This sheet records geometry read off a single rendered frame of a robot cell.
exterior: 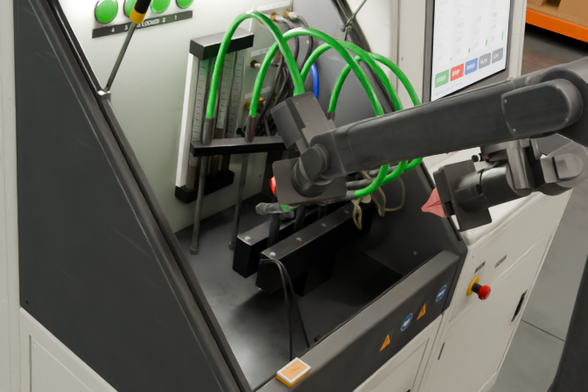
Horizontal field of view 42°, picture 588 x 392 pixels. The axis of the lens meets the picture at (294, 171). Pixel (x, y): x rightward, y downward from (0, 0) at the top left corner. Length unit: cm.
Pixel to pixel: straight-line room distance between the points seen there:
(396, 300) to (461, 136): 72
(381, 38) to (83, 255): 76
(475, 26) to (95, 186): 108
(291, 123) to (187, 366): 42
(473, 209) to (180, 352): 49
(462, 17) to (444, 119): 111
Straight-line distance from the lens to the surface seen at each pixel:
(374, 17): 163
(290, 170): 111
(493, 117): 73
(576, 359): 78
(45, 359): 158
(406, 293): 148
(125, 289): 125
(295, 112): 101
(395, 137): 85
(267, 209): 128
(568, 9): 667
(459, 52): 189
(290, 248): 146
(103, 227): 123
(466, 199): 114
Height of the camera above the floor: 182
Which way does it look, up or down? 29 degrees down
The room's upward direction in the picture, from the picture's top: 11 degrees clockwise
